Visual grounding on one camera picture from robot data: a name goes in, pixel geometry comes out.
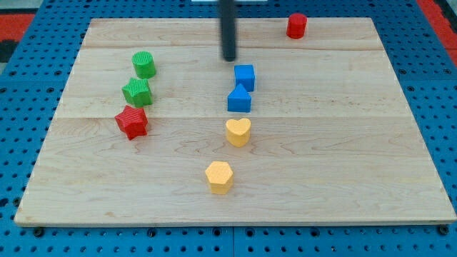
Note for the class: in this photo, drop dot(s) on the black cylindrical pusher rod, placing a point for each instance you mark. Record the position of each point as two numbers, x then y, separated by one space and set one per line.
227 12

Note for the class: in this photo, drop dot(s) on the yellow hexagon block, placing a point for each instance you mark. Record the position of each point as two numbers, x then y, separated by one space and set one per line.
219 176

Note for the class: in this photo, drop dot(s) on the blue cube block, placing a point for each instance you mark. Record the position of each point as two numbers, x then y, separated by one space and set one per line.
245 75

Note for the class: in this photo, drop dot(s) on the light wooden board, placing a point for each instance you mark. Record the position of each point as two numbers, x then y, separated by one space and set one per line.
333 140

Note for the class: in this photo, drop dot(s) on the red cylinder block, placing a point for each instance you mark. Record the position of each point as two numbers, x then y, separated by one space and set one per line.
296 26

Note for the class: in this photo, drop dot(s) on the green cylinder block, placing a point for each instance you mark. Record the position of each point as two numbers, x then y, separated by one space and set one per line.
143 63

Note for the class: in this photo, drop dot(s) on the blue triangle block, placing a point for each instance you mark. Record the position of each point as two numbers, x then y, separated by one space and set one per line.
239 100

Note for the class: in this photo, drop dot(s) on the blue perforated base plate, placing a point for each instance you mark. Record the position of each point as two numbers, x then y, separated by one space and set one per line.
35 76

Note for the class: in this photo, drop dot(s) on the green star block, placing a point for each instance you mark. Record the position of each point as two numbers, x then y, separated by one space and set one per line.
137 92

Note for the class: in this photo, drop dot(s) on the red star block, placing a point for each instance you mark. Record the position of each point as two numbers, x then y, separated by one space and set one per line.
132 121

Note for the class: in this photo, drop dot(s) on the yellow heart block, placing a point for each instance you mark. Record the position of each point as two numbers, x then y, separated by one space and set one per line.
238 131

